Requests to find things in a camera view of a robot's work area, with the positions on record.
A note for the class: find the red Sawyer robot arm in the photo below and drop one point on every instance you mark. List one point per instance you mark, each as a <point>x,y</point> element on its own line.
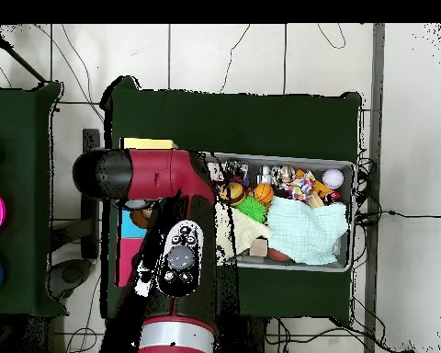
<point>150,173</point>

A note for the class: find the wooden box with three holes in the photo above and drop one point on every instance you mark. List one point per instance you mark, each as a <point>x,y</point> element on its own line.
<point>130,228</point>

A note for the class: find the shallow mesh bin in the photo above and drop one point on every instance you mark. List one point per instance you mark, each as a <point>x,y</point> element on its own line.
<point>338,163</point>

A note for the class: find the hamburger toy ball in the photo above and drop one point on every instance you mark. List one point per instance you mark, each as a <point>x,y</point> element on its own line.
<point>236,191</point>

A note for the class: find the green spiky rubber ball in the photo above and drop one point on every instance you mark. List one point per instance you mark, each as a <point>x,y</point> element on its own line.
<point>253,209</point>

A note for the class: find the orange toy basketball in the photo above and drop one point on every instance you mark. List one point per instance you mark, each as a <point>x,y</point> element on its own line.
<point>263,192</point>

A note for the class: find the cream waffle cloth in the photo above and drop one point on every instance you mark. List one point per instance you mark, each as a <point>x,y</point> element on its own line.
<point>250,228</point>

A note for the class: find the dark green tablecloth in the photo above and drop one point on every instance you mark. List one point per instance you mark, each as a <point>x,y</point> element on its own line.
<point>22,147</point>
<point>242,121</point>

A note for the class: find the colourful polka dot cloth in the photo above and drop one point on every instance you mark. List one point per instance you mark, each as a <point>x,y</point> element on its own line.
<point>299,187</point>

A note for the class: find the mint green waffle cloth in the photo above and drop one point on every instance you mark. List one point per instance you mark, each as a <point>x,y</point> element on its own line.
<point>305,231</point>

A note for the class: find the grey metal bar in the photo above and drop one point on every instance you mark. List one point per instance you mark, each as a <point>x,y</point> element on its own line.
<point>376,110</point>

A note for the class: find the black tripod leg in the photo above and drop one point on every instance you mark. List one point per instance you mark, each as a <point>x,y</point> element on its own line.
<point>22,62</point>

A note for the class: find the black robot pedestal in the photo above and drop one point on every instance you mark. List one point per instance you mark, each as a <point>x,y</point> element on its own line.
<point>251,336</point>

